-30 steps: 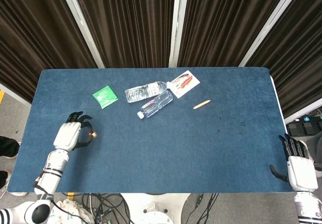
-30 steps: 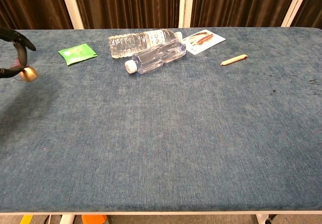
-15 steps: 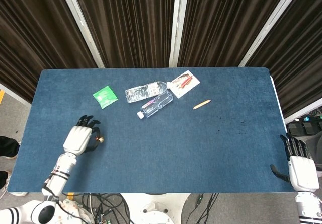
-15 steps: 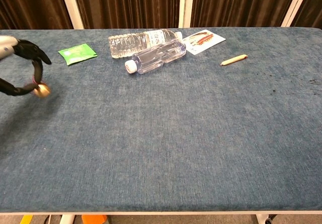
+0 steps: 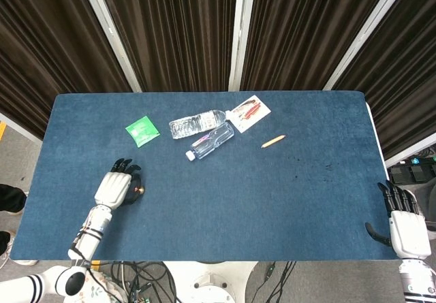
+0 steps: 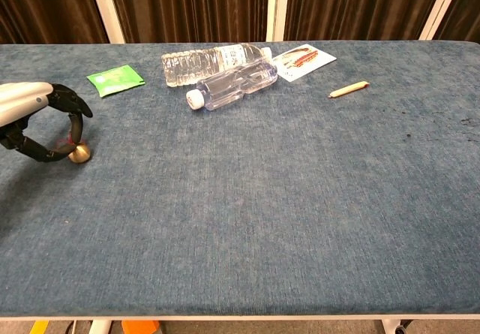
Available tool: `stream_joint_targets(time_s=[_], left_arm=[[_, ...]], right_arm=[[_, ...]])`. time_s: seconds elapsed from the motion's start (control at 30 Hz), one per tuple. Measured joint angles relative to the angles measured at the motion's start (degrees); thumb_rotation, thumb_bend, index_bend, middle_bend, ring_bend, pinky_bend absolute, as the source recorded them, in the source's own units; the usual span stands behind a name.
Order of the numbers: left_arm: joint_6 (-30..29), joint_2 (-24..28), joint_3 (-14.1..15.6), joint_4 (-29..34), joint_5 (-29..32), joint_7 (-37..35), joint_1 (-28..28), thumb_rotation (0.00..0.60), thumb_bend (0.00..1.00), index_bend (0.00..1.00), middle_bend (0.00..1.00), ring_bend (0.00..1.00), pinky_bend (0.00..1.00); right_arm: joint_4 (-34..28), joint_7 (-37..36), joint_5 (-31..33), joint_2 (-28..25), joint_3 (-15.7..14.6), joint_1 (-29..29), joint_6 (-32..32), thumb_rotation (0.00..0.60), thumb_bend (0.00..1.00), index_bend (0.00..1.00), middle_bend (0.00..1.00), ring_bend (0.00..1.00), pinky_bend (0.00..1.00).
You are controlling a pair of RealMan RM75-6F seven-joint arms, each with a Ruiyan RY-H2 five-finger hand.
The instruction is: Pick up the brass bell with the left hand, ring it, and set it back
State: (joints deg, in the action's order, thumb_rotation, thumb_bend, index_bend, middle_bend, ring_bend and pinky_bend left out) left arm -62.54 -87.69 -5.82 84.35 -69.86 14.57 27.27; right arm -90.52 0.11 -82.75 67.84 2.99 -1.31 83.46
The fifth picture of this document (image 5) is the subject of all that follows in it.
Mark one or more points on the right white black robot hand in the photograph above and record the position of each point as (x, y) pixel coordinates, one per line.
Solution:
(410, 235)

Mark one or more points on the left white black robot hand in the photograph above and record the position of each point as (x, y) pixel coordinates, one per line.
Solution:
(112, 189)

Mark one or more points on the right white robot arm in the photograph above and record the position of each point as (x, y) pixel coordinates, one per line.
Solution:
(417, 279)

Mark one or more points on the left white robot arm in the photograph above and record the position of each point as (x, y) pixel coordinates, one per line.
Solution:
(92, 235)

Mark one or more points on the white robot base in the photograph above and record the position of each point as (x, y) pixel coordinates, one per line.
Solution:
(209, 281)

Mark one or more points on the black foot pedal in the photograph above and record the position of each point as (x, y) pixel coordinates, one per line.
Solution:
(413, 174)

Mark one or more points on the green square sachet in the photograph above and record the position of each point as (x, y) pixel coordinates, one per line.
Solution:
(142, 131)

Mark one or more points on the black trouser leg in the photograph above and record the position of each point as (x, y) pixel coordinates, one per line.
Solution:
(12, 198)
(4, 241)

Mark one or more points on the floral cloth bag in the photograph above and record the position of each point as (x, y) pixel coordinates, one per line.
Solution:
(102, 289)

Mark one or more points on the clear bottle white label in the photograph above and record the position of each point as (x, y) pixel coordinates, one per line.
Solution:
(194, 124)

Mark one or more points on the blue felt table mat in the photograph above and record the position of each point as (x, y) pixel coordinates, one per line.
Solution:
(218, 214)

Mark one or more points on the clear bottle purple label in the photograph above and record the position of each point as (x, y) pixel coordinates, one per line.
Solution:
(213, 141)

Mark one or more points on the dark brown curtain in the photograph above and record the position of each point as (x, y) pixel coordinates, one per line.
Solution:
(44, 44)
(299, 30)
(170, 30)
(405, 78)

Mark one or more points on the white picture card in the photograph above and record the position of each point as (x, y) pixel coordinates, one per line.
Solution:
(252, 110)

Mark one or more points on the short orange pencil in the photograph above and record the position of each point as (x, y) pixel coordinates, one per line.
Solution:
(273, 141)

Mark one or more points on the white partition post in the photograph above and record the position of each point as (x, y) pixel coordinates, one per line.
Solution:
(364, 34)
(240, 34)
(110, 34)

